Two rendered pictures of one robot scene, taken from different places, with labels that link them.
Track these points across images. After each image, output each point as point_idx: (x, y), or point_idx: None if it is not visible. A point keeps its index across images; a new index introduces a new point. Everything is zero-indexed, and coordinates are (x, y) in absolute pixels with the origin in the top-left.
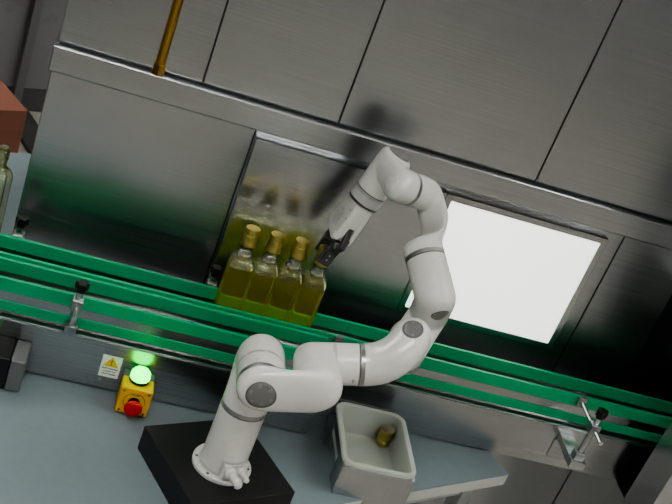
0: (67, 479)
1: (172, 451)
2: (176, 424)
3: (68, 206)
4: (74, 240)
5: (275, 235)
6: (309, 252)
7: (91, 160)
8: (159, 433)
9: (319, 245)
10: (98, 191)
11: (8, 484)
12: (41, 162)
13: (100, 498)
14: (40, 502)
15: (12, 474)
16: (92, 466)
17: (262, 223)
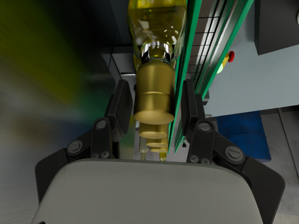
0: (272, 66)
1: (293, 40)
2: (260, 38)
3: (131, 131)
4: (131, 112)
5: (163, 146)
6: (51, 47)
7: (127, 158)
8: (268, 48)
9: (130, 111)
10: (127, 140)
11: (267, 81)
12: (132, 153)
13: (293, 54)
14: (284, 72)
15: (261, 80)
16: (264, 59)
17: (93, 120)
